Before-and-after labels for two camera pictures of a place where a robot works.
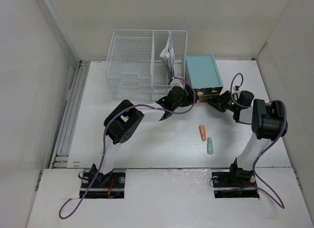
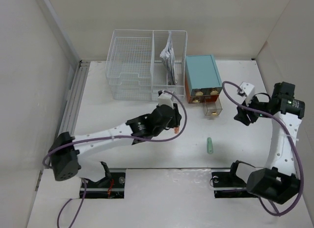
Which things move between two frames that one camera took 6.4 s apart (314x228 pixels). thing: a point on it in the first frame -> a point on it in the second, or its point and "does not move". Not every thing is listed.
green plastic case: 210,148 does not move
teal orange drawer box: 202,71 does not move
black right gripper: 222,98 -> 241,116
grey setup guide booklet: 168,56 does not move
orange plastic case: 202,132 -> 176,129
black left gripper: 189,99 -> 175,119
